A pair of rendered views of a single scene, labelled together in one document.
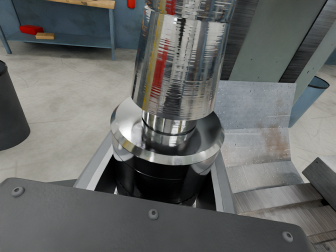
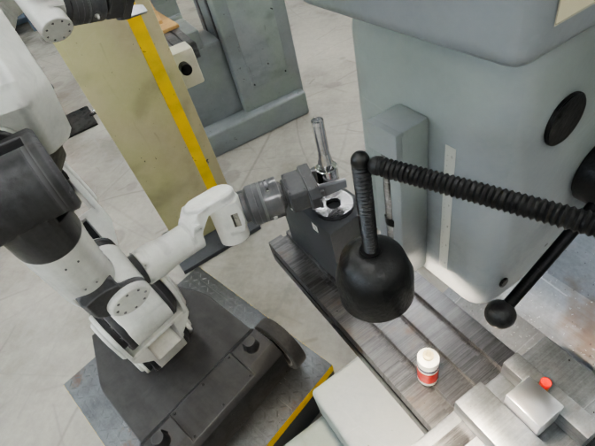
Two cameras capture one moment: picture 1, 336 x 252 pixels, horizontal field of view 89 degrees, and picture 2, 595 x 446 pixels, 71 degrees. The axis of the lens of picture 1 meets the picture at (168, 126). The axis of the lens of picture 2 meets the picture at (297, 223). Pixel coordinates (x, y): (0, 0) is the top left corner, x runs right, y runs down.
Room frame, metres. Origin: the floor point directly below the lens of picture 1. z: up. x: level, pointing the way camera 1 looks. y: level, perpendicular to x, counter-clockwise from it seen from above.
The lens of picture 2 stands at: (-0.07, -0.69, 1.77)
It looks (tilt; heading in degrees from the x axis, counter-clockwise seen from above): 44 degrees down; 87
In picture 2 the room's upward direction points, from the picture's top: 16 degrees counter-clockwise
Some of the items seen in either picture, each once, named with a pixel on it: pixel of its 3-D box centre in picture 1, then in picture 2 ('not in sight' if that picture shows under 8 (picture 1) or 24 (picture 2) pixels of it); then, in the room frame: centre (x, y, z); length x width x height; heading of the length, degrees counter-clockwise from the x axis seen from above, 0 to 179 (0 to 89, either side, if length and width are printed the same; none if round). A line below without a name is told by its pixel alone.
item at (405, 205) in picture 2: not in sight; (400, 203); (0.06, -0.38, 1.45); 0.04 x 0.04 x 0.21; 18
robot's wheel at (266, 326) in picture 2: not in sight; (280, 342); (-0.20, 0.08, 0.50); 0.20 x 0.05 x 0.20; 123
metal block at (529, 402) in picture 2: not in sight; (530, 407); (0.21, -0.50, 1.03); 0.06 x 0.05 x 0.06; 107
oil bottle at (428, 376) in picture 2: not in sight; (428, 364); (0.11, -0.35, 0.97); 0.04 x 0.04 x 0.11
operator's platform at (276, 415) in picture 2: not in sight; (209, 396); (-0.56, 0.13, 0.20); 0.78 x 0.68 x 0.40; 123
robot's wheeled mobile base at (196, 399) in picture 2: not in sight; (167, 349); (-0.56, 0.14, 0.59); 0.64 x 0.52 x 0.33; 123
